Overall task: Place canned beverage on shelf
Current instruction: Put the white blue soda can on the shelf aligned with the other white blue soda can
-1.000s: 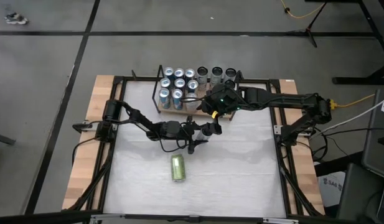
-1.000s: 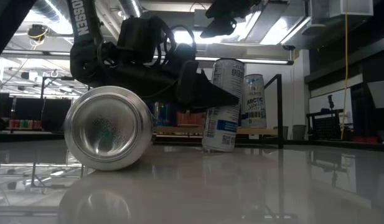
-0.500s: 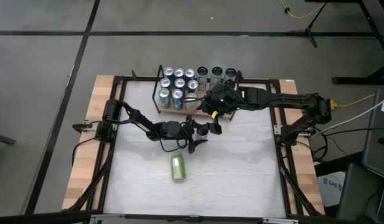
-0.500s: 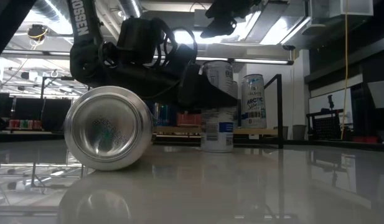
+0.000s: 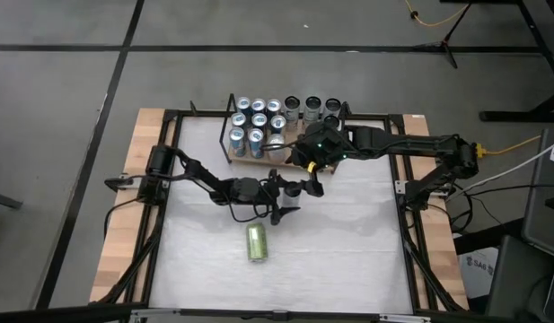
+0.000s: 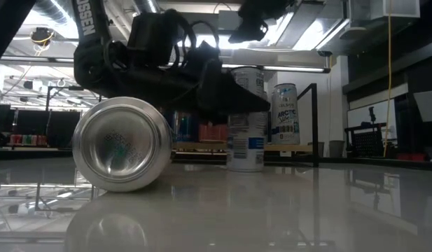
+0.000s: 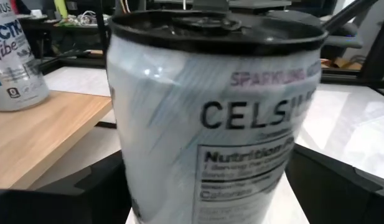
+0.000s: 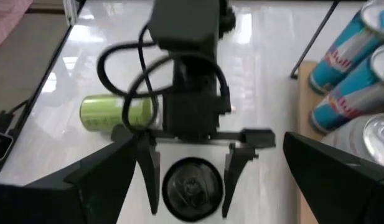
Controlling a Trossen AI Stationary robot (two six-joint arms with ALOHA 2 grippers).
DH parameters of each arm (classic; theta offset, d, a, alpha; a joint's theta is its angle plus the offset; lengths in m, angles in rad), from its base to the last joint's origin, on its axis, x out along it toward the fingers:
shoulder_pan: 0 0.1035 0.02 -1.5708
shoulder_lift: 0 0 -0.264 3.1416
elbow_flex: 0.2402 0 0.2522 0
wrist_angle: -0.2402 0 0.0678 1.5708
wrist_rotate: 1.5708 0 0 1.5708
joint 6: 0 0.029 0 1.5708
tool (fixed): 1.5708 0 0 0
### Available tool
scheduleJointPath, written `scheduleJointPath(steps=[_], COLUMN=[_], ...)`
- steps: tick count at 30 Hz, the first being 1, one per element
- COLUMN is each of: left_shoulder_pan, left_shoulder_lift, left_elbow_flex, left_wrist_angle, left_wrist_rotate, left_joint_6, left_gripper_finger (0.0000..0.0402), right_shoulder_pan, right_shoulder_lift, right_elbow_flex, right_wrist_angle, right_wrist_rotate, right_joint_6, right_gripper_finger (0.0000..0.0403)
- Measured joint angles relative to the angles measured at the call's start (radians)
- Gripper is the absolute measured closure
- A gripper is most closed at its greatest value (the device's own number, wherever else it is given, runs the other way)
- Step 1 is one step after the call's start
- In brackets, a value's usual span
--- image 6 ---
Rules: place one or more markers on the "red box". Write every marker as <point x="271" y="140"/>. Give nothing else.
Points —
<point x="411" y="157"/>

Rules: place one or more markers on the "rectangular metal ceiling duct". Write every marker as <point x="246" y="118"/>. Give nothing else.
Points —
<point x="334" y="28"/>

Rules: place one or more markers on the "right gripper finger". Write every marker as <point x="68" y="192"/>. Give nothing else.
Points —
<point x="249" y="33"/>

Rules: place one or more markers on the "black monitor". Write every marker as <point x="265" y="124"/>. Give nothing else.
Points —
<point x="61" y="126"/>
<point x="0" y="119"/>

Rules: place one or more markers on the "blue silver Red Bull can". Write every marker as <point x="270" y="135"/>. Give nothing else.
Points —
<point x="184" y="129"/>

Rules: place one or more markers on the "gray ceiling box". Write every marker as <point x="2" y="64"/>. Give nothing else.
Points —
<point x="226" y="19"/>

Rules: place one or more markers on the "gray bin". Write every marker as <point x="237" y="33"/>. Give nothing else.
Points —
<point x="337" y="148"/>
<point x="320" y="148"/>

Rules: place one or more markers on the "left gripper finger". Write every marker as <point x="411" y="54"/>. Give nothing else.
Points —
<point x="236" y="98"/>

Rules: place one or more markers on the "distant colourful cans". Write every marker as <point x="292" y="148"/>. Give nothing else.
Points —
<point x="26" y="140"/>

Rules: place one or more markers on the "small ceiling camera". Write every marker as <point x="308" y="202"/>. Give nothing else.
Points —
<point x="324" y="53"/>

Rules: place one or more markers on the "gray trapezoid panel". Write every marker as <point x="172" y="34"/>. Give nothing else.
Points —
<point x="427" y="105"/>

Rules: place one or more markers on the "white slim beverage can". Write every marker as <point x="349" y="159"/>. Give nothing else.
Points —
<point x="247" y="147"/>

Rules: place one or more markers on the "green beverage can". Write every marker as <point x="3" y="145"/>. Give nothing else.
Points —
<point x="121" y="143"/>

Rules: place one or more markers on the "black metal rack frame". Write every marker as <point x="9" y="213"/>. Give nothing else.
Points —
<point x="49" y="101"/>

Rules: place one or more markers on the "white board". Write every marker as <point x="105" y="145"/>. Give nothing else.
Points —
<point x="355" y="120"/>

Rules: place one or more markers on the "white can with blue print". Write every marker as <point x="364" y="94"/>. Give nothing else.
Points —
<point x="285" y="115"/>

